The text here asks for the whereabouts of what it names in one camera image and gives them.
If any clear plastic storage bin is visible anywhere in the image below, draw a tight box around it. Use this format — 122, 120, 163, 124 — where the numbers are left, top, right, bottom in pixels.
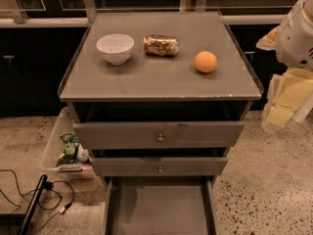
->
40, 107, 96, 180

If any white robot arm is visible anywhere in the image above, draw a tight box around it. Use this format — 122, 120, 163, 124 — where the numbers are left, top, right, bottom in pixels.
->
256, 0, 313, 132

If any black cable with plug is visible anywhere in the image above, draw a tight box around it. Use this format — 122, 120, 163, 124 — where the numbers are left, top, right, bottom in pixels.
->
0, 168, 76, 235

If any black flat device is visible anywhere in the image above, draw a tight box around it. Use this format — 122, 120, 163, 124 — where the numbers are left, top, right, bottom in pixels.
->
18, 174, 48, 235

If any metal railing frame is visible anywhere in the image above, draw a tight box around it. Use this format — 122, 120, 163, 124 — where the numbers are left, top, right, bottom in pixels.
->
0, 0, 297, 28

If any green snack bag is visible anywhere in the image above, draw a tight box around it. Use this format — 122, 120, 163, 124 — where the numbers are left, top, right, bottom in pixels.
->
57, 132, 79, 166

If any white ceramic bowl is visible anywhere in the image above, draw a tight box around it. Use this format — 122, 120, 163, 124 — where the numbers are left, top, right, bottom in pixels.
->
96, 33, 135, 66

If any grey drawer cabinet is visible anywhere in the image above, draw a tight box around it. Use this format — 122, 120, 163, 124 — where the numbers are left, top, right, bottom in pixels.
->
57, 11, 264, 188

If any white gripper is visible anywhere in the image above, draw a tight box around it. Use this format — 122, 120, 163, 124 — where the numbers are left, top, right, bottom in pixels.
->
256, 0, 313, 132

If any grey top drawer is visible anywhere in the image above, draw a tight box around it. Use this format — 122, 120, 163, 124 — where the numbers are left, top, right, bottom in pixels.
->
73, 121, 244, 150

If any orange fruit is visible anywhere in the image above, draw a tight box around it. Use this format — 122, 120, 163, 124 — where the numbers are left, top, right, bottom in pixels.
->
195, 51, 217, 73

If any crushed golden drink can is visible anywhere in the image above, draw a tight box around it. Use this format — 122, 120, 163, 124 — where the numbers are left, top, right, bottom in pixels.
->
143, 34, 179, 57

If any grey drawer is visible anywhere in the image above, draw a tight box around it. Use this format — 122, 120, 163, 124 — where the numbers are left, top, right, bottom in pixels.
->
73, 121, 244, 150
92, 157, 228, 176
104, 176, 220, 235

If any grey middle drawer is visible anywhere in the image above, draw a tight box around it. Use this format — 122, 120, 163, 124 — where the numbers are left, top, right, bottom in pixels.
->
92, 157, 228, 176

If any grey bottom drawer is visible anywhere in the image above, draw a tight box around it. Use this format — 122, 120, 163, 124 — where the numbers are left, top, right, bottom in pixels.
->
104, 176, 220, 235

